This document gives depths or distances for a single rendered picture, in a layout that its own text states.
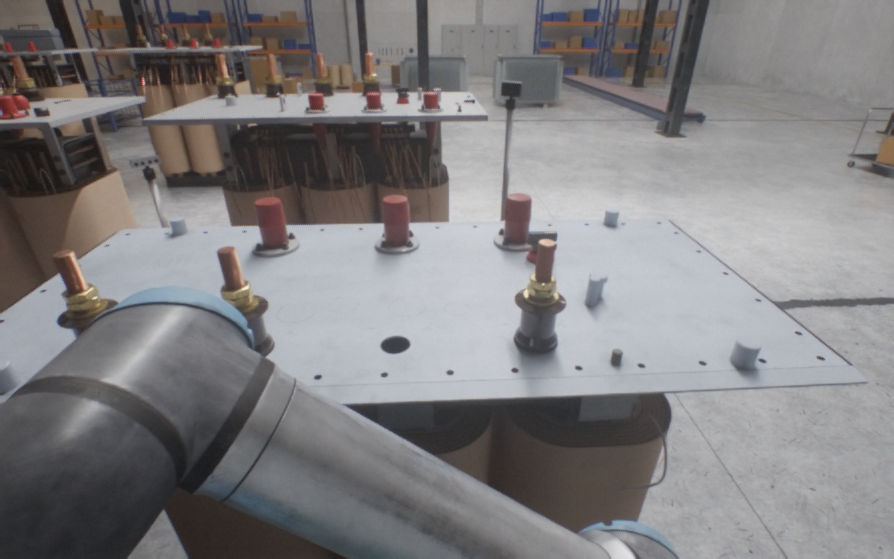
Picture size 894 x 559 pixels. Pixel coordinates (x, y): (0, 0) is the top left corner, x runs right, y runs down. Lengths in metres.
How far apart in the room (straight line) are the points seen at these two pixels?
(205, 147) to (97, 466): 6.55
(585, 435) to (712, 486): 1.56
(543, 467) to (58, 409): 0.99
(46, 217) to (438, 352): 2.61
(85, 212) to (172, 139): 3.92
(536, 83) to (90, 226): 11.40
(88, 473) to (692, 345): 0.91
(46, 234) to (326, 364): 2.51
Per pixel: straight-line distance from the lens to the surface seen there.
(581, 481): 1.21
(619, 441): 1.17
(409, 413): 1.03
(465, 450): 1.09
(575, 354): 0.89
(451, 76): 12.60
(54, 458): 0.33
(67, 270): 0.98
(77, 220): 3.17
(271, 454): 0.39
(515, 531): 0.50
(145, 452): 0.34
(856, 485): 3.06
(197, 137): 6.81
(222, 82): 3.10
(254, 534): 1.35
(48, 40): 7.69
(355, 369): 0.84
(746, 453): 2.91
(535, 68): 13.17
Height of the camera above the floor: 1.89
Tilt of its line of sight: 29 degrees down
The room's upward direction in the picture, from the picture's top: straight up
